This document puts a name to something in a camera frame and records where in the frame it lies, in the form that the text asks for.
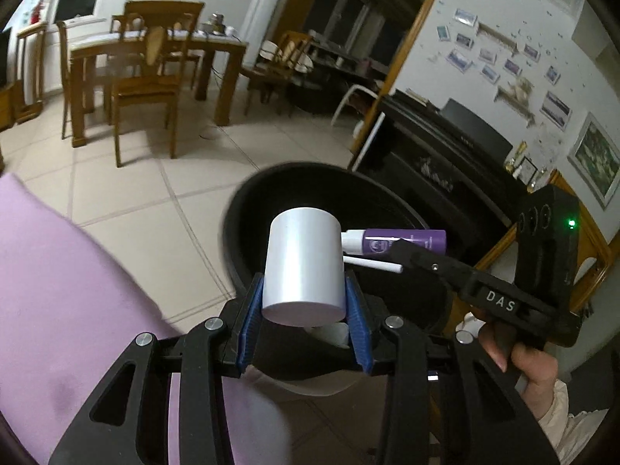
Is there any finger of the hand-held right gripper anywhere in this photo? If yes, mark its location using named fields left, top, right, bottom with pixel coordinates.
left=387, top=239, right=474, bottom=294

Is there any metal pot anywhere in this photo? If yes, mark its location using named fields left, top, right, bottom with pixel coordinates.
left=201, top=12, right=228, bottom=37

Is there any white cup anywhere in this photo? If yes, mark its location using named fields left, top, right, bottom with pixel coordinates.
left=260, top=207, right=346, bottom=326

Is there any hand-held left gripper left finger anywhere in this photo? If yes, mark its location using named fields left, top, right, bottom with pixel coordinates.
left=48, top=272, right=265, bottom=465

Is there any black piano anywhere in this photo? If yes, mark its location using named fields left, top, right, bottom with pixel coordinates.
left=349, top=90, right=529, bottom=272

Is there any wooden dining table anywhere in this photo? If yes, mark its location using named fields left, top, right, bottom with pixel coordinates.
left=68, top=34, right=249, bottom=148

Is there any person's right hand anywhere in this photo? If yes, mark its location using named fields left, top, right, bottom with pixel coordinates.
left=477, top=321, right=559, bottom=402

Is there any framed landscape painting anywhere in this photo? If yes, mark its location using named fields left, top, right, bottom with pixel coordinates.
left=567, top=112, right=620, bottom=210

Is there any wooden door frame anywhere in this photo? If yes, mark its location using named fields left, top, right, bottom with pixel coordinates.
left=286, top=0, right=451, bottom=122

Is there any black trash bin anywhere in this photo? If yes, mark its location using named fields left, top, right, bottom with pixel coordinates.
left=222, top=162, right=458, bottom=398

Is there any wooden dining chair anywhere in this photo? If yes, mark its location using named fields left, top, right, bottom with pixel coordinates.
left=111, top=14, right=146, bottom=34
left=241, top=31, right=313, bottom=117
left=111, top=1, right=205, bottom=168
left=55, top=19, right=114, bottom=139

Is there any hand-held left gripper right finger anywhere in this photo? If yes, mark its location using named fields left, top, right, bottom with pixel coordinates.
left=343, top=271, right=559, bottom=465

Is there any purple tablecloth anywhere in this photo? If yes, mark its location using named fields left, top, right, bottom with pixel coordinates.
left=0, top=172, right=291, bottom=465

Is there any wooden wall shelf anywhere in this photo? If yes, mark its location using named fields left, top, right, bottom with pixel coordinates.
left=477, top=22, right=519, bottom=56
left=496, top=82, right=536, bottom=127

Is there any purple spray bottle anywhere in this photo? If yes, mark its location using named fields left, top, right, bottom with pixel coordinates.
left=340, top=227, right=447, bottom=273

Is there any white tissue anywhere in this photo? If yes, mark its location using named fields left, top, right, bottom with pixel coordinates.
left=305, top=322, right=350, bottom=348

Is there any white standing air conditioner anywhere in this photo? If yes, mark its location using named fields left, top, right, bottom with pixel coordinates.
left=241, top=0, right=289, bottom=69

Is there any group of wall photos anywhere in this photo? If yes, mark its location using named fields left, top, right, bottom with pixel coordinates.
left=436, top=7, right=572, bottom=131

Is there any wooden plant stand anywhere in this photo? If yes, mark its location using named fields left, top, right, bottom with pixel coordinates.
left=14, top=22, right=49, bottom=124

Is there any white plastic chair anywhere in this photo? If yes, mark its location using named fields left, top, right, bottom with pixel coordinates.
left=332, top=83, right=383, bottom=129

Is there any person's right forearm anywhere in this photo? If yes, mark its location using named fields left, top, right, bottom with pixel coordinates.
left=535, top=379, right=612, bottom=465

